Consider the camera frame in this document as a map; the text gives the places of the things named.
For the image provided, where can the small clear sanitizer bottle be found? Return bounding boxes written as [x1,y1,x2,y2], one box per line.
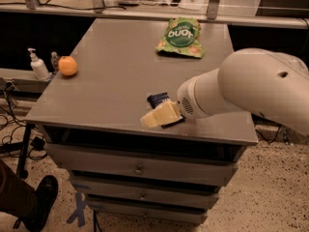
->
[50,51,60,72]

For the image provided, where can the blue rxbar blueberry bar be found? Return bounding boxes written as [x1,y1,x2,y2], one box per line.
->
[147,92,185,129]

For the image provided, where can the green rice chip bag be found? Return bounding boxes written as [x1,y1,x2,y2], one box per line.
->
[156,17,205,59]

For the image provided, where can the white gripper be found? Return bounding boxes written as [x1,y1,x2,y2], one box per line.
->
[140,76,206,128]

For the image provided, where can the orange fruit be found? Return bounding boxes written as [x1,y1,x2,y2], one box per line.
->
[58,56,77,76]

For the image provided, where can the top grey drawer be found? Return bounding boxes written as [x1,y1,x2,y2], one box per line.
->
[45,144,238,187]

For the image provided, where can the white pump soap bottle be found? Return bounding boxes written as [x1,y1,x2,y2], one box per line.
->
[28,48,49,80]

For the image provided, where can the black floor cables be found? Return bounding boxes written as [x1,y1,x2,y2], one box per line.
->
[0,80,49,161]

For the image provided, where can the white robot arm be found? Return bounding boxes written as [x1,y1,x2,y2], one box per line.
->
[140,48,309,136]

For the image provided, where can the black shoe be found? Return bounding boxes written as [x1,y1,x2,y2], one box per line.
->
[14,175,58,232]

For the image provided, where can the brown trouser leg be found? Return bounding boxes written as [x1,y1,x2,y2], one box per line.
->
[0,160,37,218]

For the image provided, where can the bottom grey drawer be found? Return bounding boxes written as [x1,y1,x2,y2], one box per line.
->
[86,197,208,224]

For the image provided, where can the grey drawer cabinet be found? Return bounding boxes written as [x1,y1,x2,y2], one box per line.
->
[26,18,258,212]

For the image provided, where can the grey drawer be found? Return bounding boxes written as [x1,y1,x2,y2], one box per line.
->
[45,144,238,187]
[86,197,208,224]
[70,176,218,209]

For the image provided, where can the middle grey drawer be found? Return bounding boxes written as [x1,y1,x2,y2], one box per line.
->
[70,176,218,209]

